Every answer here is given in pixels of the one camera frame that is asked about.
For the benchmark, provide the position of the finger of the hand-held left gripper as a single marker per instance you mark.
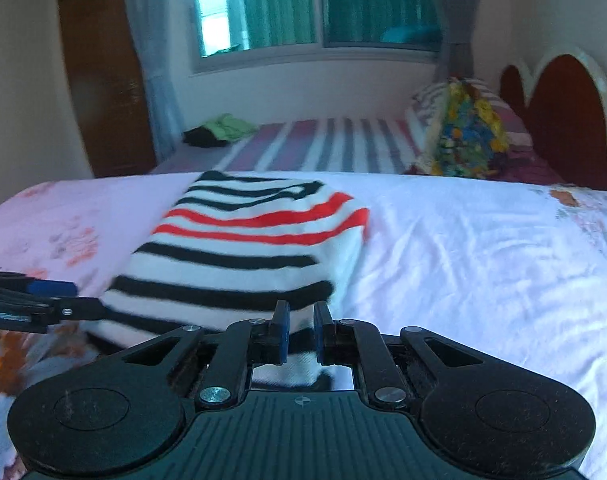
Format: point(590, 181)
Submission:
point(50, 288)
point(83, 309)

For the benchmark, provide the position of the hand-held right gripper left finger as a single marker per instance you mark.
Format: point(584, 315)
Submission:
point(282, 337)

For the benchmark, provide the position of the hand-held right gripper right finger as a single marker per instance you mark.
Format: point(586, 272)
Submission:
point(319, 341)

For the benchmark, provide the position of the black white red striped sweater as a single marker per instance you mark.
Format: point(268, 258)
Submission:
point(243, 250)

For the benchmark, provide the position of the pink floral blanket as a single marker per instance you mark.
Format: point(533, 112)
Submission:
point(458, 260)

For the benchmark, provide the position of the striped bed sheet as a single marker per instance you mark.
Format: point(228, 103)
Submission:
point(323, 145)

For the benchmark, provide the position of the dark cloth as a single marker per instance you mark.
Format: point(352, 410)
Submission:
point(201, 139)

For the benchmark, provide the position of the green cloth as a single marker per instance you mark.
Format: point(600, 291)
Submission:
point(231, 127)

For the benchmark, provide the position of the wooden door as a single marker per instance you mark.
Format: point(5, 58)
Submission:
point(103, 70)

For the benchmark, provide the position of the colourful floral pillow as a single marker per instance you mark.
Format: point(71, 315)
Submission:
point(463, 135)

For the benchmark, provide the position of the grey-blue curtain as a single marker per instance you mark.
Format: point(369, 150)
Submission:
point(156, 60)
point(458, 15)

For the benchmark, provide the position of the striped pillow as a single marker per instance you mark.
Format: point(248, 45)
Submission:
point(428, 97)

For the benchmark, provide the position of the maroon cloth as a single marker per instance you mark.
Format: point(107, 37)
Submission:
point(533, 170)

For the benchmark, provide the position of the window with green blinds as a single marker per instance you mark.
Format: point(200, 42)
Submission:
point(293, 5)

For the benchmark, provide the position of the brown scalloped headboard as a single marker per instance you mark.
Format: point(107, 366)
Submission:
point(568, 115)

